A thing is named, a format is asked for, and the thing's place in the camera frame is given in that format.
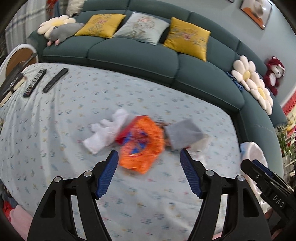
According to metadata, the white cloth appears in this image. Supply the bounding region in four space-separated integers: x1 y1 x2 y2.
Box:
187 134 211 167

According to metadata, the white tissue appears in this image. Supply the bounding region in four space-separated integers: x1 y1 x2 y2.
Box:
82 108 130 155

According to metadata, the grey plush cloth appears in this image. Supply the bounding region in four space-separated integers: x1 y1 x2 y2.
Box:
164 119 204 151

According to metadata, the orange snack bag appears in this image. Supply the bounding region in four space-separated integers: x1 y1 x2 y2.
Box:
115 115 165 174

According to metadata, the white lined trash bin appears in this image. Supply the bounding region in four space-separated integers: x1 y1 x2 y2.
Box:
239 141 270 209

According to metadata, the potted plant with flowers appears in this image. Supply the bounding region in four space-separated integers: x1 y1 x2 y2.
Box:
276 126 295 161

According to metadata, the white daisy pillow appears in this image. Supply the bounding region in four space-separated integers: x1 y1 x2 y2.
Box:
231 55 257 92
246 72 273 115

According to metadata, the pink fleece blanket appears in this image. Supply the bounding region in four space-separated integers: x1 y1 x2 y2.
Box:
9 205 33 240

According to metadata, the red white bear plush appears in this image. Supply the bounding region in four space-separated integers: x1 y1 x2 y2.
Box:
263 56 285 96

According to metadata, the slim black remote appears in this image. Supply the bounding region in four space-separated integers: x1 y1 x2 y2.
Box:
42 68 69 93

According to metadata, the black remote with buttons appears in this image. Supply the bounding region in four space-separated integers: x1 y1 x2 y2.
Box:
23 69 47 98

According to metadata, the black book stack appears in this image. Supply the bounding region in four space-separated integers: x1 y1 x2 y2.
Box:
1 64 27 107

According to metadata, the teal sectional sofa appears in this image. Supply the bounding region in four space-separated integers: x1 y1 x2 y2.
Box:
29 1 287 176

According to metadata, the yellow cushion right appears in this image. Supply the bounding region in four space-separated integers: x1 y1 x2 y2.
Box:
163 17 211 62

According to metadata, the yellow cushion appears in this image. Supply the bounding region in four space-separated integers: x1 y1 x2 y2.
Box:
163 17 211 62
75 14 126 39

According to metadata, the round white wooden side table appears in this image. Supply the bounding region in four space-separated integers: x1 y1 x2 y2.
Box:
1 44 37 78

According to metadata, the yellow cushion left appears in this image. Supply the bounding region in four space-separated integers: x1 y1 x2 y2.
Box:
75 14 126 39

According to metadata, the grey plush mouse toy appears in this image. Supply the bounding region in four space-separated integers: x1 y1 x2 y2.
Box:
47 23 84 46

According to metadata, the light blue embroidered cushion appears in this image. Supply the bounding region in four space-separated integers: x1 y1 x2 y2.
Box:
113 12 170 45

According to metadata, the white daisy pillow left end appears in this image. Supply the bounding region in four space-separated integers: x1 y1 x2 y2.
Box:
37 15 76 39

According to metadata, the framed wall picture orange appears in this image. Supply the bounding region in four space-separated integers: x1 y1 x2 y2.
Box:
240 0 273 30

